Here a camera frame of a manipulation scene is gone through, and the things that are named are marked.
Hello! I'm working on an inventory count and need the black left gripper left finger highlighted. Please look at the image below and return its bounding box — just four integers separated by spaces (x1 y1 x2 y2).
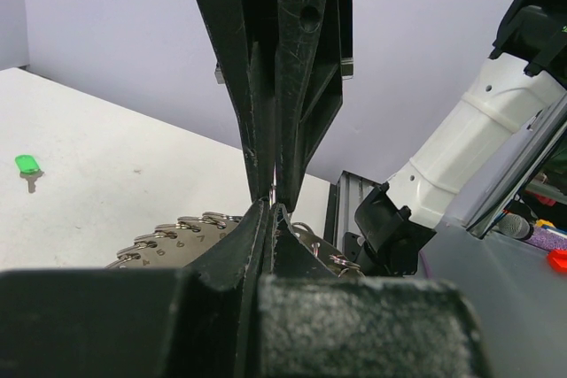
183 199 270 281

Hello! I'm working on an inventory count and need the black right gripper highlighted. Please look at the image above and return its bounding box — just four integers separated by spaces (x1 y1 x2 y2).
196 0 353 210

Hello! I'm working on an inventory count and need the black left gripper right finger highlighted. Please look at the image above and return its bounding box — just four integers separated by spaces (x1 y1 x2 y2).
265 203 337 279

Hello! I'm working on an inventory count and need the metal disc with keyrings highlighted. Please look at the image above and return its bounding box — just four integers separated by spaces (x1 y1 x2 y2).
109 212 362 278

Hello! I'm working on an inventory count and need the small metal keyring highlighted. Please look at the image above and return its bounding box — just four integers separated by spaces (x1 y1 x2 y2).
268 166 277 205

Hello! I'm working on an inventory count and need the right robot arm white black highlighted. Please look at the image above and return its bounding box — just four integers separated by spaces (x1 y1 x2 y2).
196 0 566 276

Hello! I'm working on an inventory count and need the key with green tag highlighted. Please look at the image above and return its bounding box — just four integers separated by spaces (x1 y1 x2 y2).
14 154 44 194

